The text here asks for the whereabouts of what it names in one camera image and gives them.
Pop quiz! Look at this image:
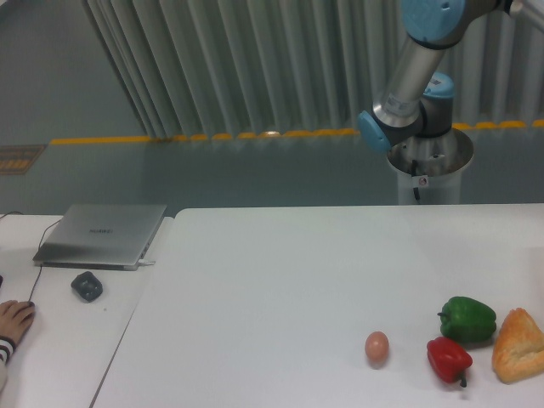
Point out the brown egg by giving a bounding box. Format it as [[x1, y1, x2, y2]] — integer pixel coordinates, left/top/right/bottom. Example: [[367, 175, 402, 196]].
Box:
[[365, 331, 389, 362]]

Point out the golden bread loaf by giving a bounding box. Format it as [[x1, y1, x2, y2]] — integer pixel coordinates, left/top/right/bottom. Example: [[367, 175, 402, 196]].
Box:
[[492, 308, 543, 383]]

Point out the small black plastic holder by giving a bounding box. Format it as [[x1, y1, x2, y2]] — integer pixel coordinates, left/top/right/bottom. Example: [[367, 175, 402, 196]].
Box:
[[71, 271, 104, 303]]

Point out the silver closed laptop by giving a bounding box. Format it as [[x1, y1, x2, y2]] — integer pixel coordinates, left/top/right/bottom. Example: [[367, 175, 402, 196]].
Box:
[[33, 204, 167, 270]]

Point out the red bell pepper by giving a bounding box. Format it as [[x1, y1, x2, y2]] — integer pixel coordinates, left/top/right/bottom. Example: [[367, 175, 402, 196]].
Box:
[[427, 337, 473, 388]]

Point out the person's bare hand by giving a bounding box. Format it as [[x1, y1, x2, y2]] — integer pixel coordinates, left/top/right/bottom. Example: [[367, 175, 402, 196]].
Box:
[[0, 300, 36, 346]]

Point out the striped sleeve forearm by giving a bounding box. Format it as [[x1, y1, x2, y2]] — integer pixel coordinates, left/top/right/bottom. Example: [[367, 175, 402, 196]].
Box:
[[0, 335, 17, 391]]

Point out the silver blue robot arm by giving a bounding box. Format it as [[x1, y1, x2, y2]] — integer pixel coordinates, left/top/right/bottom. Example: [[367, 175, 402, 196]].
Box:
[[357, 1, 543, 152]]

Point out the black mouse cable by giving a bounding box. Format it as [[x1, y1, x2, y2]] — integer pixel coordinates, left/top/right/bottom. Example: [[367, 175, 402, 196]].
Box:
[[0, 211, 65, 302]]

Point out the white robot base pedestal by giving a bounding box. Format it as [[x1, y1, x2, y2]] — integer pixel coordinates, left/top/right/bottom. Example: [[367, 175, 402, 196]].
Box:
[[387, 128, 474, 205]]

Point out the green bell pepper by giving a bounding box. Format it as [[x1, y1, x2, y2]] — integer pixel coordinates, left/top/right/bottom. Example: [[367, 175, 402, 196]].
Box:
[[437, 297, 496, 343]]

